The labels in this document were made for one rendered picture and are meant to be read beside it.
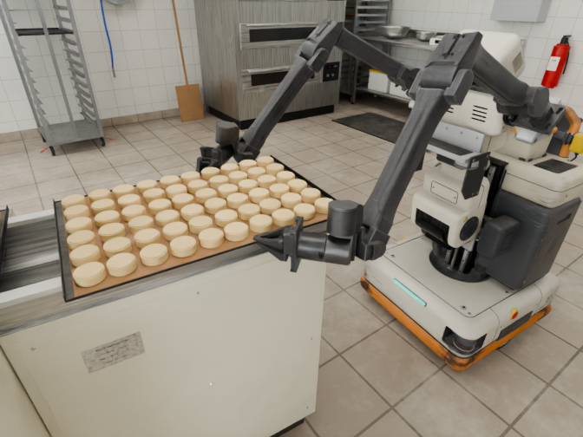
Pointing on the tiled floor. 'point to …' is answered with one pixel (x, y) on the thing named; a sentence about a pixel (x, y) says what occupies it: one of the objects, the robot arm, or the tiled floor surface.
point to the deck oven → (263, 55)
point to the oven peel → (187, 108)
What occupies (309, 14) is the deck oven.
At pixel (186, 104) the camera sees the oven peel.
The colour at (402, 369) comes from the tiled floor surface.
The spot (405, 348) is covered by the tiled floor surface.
